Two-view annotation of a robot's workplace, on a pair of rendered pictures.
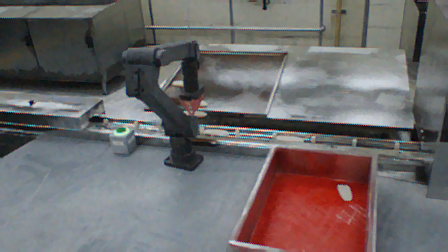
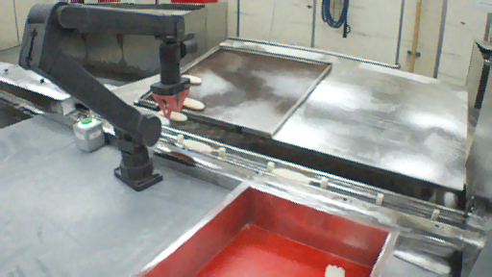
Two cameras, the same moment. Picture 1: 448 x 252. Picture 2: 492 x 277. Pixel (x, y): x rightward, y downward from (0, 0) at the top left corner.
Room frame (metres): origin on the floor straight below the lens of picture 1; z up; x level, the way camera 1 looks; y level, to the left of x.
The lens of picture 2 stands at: (0.53, -0.26, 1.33)
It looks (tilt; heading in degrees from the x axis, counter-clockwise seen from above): 27 degrees down; 12
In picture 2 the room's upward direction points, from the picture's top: 1 degrees clockwise
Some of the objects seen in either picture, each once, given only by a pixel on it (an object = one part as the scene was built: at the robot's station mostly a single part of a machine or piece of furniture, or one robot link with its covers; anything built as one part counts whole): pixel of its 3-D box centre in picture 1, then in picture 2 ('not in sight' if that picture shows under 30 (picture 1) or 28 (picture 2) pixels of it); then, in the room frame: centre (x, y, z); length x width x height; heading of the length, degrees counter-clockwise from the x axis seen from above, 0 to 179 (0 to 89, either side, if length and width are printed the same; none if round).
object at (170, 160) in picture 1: (182, 152); (135, 163); (1.25, 0.17, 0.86); 0.12 x 0.09 x 0.08; 62
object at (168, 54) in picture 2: (189, 68); (170, 52); (1.42, 0.13, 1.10); 0.07 x 0.06 x 0.07; 167
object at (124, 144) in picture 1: (124, 144); (90, 138); (1.37, 0.40, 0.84); 0.08 x 0.08 x 0.11; 72
